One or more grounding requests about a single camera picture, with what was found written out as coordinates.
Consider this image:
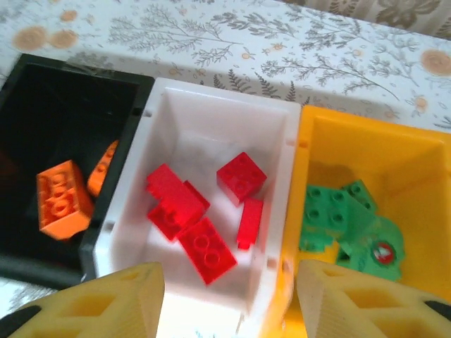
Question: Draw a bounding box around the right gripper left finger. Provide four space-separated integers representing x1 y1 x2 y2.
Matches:
0 261 166 338

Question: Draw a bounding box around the floral tablecloth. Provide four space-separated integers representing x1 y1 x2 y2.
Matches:
0 0 451 338

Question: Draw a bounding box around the round green lego piece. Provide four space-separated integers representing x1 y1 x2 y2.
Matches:
336 214 406 282

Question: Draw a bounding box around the green lego brick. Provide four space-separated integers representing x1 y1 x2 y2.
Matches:
340 179 378 214
299 184 376 253

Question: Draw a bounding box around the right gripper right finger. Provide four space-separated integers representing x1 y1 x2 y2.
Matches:
297 260 451 338

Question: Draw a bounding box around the yellow plastic bin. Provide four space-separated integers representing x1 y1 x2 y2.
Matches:
259 104 451 338

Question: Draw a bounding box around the white plastic bin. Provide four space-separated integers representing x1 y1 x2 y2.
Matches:
94 76 302 335

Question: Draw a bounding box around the red lego brick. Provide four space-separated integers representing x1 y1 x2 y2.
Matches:
147 204 184 242
146 163 211 226
216 151 268 208
178 217 237 286
237 198 264 251

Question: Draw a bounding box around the black plastic bin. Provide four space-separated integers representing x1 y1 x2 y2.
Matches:
0 52 156 289

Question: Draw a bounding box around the orange lego brick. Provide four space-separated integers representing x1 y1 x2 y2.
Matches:
87 139 120 198
36 160 95 242

